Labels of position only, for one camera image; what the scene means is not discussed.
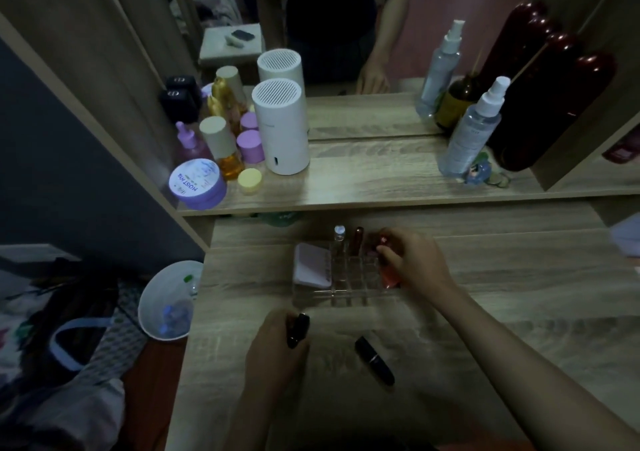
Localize person's left forearm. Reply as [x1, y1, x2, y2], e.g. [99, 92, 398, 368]
[222, 388, 303, 451]

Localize small yellow jar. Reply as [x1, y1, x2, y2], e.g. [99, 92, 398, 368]
[237, 168, 264, 196]

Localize person's right forearm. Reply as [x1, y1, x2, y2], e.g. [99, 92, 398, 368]
[431, 282, 640, 451]

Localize clear acrylic cosmetics organizer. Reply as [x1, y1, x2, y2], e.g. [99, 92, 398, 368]
[292, 226, 407, 309]

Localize wall mirror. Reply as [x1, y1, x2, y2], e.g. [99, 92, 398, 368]
[162, 0, 631, 141]

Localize red lip gloss tube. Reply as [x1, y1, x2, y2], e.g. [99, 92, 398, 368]
[377, 235, 404, 289]

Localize dark amber bottle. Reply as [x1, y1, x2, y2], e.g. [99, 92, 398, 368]
[434, 73, 482, 133]

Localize person's left hand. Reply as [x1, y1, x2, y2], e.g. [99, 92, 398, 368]
[244, 308, 312, 402]

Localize golden glass bottle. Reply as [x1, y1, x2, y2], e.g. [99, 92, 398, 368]
[207, 78, 249, 134]

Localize dark red glossy container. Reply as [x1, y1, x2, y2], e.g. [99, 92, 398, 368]
[486, 31, 619, 173]

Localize white plastic bin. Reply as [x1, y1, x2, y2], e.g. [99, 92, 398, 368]
[137, 260, 204, 342]

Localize dark lipstick tube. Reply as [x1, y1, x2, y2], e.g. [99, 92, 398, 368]
[285, 312, 311, 350]

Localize pink compact case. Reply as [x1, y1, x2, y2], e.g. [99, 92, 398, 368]
[292, 243, 334, 287]

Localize person's right hand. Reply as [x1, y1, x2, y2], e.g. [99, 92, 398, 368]
[375, 227, 459, 302]

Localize purple dropper bottle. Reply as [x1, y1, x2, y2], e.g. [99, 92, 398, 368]
[173, 121, 212, 168]

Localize purple jar with white lid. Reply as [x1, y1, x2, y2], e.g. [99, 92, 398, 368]
[168, 158, 228, 211]

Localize black lipstick tube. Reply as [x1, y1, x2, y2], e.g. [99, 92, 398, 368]
[354, 336, 396, 388]

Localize white cylindrical humidifier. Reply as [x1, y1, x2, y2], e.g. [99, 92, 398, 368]
[251, 78, 311, 176]

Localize small blue green figurine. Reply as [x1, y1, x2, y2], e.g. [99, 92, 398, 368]
[462, 152, 512, 188]

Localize wooden shelf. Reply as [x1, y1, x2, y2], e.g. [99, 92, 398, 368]
[0, 11, 640, 218]

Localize amber bottle with cream cap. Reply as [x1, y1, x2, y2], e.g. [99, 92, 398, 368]
[198, 115, 246, 182]

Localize black round jar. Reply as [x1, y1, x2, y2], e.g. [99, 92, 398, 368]
[159, 88, 200, 123]

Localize clear spray bottle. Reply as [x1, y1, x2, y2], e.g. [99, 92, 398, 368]
[438, 75, 512, 178]

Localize pile of bags and clothes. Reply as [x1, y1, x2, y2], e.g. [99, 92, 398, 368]
[0, 244, 148, 451]

